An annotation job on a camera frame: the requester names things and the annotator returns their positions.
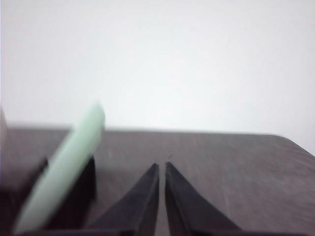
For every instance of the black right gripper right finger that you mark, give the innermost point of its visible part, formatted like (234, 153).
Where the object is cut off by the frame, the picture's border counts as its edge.
(189, 213)

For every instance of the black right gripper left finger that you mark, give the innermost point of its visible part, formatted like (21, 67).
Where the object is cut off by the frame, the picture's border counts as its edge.
(134, 215)

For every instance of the mint green plate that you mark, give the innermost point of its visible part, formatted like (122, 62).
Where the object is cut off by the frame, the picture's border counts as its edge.
(63, 172)

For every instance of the black dish rack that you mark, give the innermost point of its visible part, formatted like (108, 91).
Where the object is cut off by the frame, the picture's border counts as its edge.
(76, 217)

